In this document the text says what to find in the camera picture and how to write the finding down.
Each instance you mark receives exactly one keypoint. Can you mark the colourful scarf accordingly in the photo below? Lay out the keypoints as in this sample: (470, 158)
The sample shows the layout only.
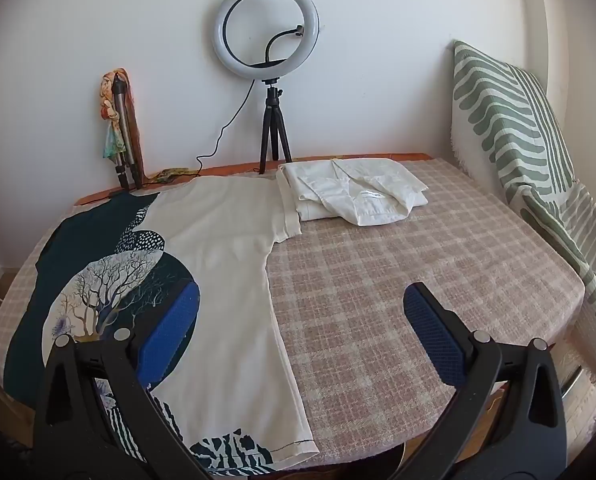
(109, 110)

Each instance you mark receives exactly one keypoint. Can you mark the orange fabric strip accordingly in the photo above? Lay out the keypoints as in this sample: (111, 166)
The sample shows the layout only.
(137, 130)

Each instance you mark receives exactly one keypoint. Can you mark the black gooseneck phone holder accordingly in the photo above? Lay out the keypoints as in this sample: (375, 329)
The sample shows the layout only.
(269, 47)

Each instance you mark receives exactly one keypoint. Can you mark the green striped throw blanket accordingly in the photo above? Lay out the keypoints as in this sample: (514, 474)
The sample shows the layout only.
(578, 240)

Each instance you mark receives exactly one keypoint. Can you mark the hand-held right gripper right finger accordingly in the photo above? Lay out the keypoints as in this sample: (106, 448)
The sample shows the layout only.
(433, 335)

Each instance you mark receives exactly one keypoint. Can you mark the cream and teal printed t-shirt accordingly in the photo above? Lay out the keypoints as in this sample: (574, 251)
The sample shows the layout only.
(218, 240)

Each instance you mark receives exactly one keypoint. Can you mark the metal furniture leg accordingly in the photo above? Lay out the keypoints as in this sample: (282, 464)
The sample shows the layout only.
(574, 377)

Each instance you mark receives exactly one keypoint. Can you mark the folded white garment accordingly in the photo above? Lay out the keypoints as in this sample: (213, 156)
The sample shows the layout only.
(358, 190)

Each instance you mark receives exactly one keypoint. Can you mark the black tabletop tripod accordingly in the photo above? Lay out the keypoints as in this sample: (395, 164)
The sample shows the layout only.
(273, 110)

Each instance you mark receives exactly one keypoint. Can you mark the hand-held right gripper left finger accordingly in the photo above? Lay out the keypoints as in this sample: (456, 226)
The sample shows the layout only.
(173, 330)

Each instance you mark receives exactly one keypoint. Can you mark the green yellow small cloth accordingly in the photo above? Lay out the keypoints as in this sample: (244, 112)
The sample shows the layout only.
(170, 174)

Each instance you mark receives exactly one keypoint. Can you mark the pink checked tablecloth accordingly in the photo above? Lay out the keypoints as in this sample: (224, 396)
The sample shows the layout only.
(378, 270)

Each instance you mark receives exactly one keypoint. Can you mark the folded silver tripod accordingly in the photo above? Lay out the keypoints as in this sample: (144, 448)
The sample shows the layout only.
(123, 125)

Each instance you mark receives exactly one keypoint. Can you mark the green striped cushion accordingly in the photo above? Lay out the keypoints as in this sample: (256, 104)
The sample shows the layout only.
(508, 110)

